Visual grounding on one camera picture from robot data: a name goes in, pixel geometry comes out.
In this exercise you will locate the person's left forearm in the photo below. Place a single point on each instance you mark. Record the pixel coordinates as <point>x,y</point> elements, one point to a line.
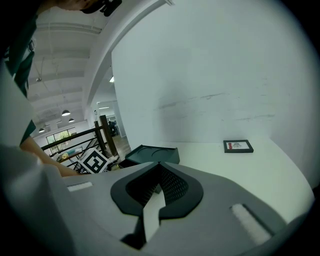
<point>47,160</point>

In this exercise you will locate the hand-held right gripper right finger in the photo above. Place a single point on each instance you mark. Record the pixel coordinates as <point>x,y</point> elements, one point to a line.
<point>215,200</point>

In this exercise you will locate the dark green tray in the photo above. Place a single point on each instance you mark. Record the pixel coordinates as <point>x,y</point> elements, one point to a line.
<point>152,153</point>

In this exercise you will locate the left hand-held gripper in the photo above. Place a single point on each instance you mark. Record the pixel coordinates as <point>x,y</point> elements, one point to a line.
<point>93,162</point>

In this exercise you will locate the black metal railing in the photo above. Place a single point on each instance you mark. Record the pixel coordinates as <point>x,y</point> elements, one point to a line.
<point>72,138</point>

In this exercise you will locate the black pendant lamp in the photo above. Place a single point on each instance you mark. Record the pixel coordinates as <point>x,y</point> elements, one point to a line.
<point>41,130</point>
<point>66,113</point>
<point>71,120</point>

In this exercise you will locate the person's dark green shirt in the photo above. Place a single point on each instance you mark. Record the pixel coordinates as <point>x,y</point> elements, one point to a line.
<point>20,57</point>

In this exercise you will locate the bright window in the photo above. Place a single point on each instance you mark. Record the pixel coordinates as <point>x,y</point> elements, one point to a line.
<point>60,140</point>

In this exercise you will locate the fluorescent tube light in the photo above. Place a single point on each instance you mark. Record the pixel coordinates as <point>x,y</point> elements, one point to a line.
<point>111,79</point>

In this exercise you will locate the dark wooden railing post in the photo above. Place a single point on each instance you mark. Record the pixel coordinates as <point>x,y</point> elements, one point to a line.
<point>108,135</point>

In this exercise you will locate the black picture frame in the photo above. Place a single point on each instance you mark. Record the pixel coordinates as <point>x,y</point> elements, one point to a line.
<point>238,145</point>

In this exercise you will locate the black head-mounted camera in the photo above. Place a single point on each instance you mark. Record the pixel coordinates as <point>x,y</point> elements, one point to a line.
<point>111,7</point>

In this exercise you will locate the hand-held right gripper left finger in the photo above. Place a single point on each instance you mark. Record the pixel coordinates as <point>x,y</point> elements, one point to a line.
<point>95,200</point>

